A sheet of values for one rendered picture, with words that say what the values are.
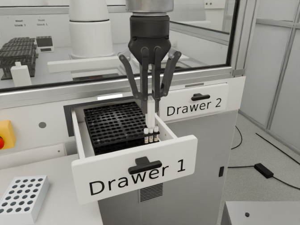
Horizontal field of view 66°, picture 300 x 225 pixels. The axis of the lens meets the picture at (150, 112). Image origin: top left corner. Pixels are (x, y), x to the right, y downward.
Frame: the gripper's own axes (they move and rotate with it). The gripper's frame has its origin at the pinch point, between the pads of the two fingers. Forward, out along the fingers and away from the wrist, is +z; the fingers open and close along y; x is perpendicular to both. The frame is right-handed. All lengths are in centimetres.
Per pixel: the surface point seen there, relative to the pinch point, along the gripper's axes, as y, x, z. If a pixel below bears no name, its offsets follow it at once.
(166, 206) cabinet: -15, -29, 64
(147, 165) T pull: 2.4, 7.6, 8.4
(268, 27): -151, -151, 2
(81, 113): 17.0, -29.5, 12.4
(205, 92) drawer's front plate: -28.1, -28.5, 8.5
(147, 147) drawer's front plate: 1.3, 3.4, 6.8
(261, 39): -150, -158, 14
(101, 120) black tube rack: 10.8, -17.3, 9.7
